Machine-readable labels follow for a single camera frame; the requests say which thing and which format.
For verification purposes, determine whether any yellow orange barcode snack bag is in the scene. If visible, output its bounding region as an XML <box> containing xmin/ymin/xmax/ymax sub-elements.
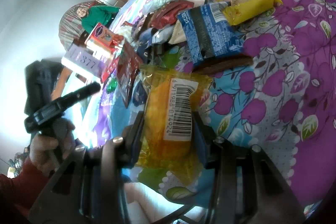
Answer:
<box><xmin>136</xmin><ymin>65</ymin><xmax>211</xmax><ymax>185</ymax></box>

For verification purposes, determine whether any red snack packet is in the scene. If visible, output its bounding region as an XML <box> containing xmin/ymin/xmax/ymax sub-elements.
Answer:
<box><xmin>149</xmin><ymin>0</ymin><xmax>194</xmax><ymax>30</ymax></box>

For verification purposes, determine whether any operator left hand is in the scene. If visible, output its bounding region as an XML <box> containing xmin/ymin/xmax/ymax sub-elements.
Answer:
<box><xmin>29</xmin><ymin>118</ymin><xmax>76</xmax><ymax>177</ymax></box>

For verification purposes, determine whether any white tall box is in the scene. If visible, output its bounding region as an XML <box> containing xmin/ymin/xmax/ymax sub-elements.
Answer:
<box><xmin>61</xmin><ymin>44</ymin><xmax>105</xmax><ymax>82</ymax></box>

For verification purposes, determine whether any red orange cookie box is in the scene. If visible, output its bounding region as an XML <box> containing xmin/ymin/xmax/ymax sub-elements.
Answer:
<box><xmin>85</xmin><ymin>23</ymin><xmax>124</xmax><ymax>57</ymax></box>

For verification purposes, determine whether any dark red snack bag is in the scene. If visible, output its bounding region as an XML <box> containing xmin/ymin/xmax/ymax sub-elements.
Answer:
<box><xmin>117</xmin><ymin>41</ymin><xmax>143</xmax><ymax>108</ymax></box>

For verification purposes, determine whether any colourful floral bed sheet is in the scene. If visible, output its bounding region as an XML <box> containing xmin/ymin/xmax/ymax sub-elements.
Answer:
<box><xmin>78</xmin><ymin>0</ymin><xmax>335</xmax><ymax>207</ymax></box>

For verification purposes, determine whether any person in green sweater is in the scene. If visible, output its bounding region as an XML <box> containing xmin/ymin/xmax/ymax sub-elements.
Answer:
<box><xmin>76</xmin><ymin>6</ymin><xmax>120</xmax><ymax>34</ymax></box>

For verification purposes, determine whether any blue snack packet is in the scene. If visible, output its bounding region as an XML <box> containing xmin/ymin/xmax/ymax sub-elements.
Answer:
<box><xmin>177</xmin><ymin>2</ymin><xmax>243</xmax><ymax>66</ymax></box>

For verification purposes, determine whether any yellow snack packet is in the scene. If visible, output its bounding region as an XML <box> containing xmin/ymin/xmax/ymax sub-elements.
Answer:
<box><xmin>216</xmin><ymin>0</ymin><xmax>283</xmax><ymax>26</ymax></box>

